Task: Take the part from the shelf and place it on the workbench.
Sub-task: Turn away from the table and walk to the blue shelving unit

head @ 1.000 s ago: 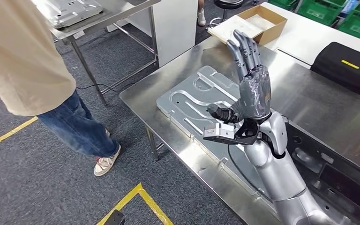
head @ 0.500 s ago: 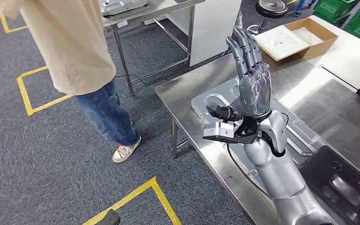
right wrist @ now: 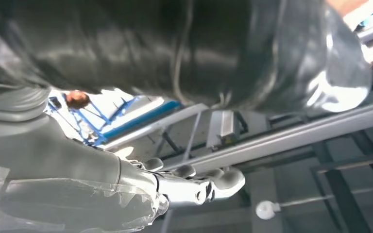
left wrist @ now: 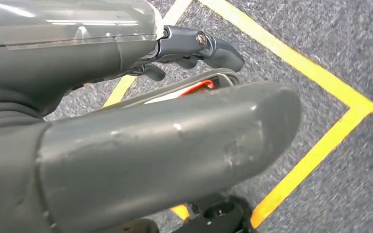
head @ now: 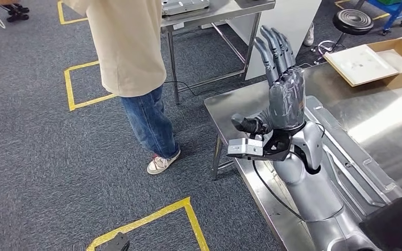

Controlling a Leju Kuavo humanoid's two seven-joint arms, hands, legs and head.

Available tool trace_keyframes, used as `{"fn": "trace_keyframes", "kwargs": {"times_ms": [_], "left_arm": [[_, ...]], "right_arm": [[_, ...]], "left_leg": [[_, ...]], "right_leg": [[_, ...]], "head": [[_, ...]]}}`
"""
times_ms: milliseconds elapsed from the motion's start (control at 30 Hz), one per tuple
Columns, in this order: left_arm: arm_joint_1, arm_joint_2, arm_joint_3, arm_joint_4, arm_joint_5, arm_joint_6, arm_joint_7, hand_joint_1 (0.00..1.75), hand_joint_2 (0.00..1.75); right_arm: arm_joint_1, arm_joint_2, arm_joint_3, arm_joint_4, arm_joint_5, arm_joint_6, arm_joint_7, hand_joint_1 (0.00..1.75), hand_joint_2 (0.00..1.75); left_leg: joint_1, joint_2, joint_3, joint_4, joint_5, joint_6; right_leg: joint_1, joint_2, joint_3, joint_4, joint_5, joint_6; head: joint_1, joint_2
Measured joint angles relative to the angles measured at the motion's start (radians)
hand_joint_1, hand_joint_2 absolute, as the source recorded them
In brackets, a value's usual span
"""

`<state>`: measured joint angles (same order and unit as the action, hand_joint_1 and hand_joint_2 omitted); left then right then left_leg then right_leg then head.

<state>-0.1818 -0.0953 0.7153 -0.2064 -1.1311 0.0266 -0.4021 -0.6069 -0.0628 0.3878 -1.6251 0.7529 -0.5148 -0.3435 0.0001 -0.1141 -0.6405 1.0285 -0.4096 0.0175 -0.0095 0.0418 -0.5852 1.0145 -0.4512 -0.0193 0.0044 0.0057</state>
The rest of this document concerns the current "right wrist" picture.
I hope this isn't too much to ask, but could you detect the large blue shelf rack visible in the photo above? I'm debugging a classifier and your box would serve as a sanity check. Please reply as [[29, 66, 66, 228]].
[[45, 93, 182, 148]]

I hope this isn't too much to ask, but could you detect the white round knob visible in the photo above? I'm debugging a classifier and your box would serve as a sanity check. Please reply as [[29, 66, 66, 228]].
[[255, 200, 282, 221]]

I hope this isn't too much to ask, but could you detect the grey box fixture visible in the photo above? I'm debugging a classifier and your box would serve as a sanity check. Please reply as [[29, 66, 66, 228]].
[[205, 109, 248, 150]]

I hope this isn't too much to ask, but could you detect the grey metal rail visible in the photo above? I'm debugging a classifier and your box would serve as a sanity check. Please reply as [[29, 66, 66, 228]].
[[102, 98, 373, 176]]

